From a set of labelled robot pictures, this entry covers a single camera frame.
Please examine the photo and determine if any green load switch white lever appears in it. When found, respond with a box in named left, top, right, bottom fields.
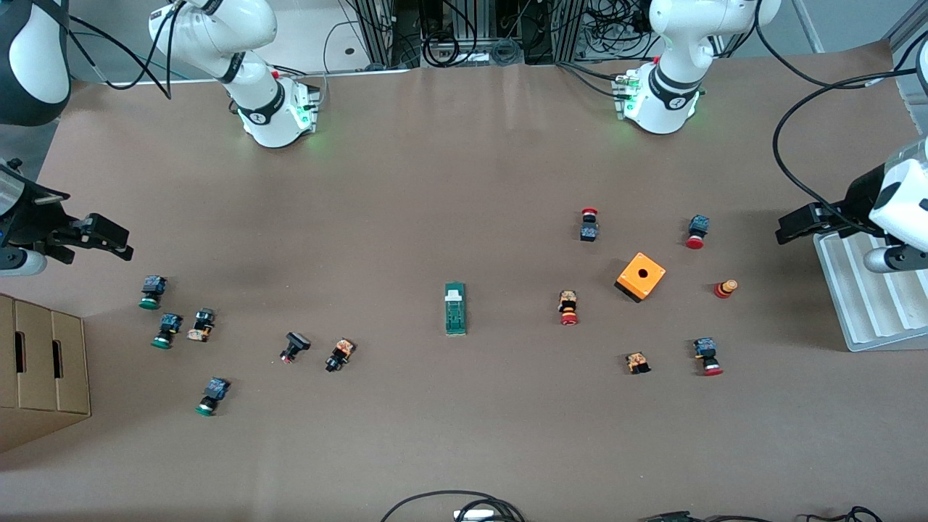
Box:
left=444, top=281, right=468, bottom=336

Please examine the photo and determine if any green pushbutton blue block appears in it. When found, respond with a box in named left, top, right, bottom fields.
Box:
left=139, top=275, right=167, bottom=310
left=151, top=313, right=183, bottom=349
left=194, top=377, right=231, bottom=417

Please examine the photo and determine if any white ribbed plastic tray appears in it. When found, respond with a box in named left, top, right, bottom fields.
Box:
left=813, top=231, right=928, bottom=353

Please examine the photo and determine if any black pushbutton orange block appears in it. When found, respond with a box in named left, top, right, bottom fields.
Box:
left=325, top=338, right=357, bottom=373
left=186, top=308, right=217, bottom=343

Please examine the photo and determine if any brown cardboard box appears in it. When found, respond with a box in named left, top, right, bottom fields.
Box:
left=0, top=294, right=91, bottom=454

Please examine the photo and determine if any black square head pushbutton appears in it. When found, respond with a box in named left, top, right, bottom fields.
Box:
left=280, top=331, right=312, bottom=364

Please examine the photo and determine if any aluminium profile rack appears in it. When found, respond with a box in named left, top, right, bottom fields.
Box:
left=355, top=0, right=589, bottom=67

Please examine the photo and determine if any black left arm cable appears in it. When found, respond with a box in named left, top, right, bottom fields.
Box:
left=754, top=0, right=928, bottom=236

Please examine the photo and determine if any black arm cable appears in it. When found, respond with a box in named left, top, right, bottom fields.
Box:
left=67, top=0, right=178, bottom=100
left=754, top=0, right=928, bottom=236

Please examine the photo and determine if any orange button enclosure box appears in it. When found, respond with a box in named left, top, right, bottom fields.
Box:
left=615, top=252, right=667, bottom=304

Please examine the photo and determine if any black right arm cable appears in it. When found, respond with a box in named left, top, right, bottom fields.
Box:
left=67, top=0, right=178, bottom=100

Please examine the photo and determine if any grey aluminium frame bar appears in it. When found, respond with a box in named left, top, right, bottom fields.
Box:
left=883, top=0, right=928, bottom=51

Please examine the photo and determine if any black cable tangle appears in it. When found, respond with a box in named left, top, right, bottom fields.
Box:
left=584, top=0, right=657, bottom=62

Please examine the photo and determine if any thin black tangled cable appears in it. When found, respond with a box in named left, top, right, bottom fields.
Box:
left=805, top=506, right=885, bottom=522

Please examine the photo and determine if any black cable with connector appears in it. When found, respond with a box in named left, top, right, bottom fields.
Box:
left=642, top=511, right=776, bottom=522

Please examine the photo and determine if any coiled black cable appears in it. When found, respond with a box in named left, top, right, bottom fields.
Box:
left=422, top=29, right=466, bottom=68

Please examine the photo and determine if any black looped cable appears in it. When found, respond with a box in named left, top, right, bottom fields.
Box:
left=381, top=491, right=526, bottom=522

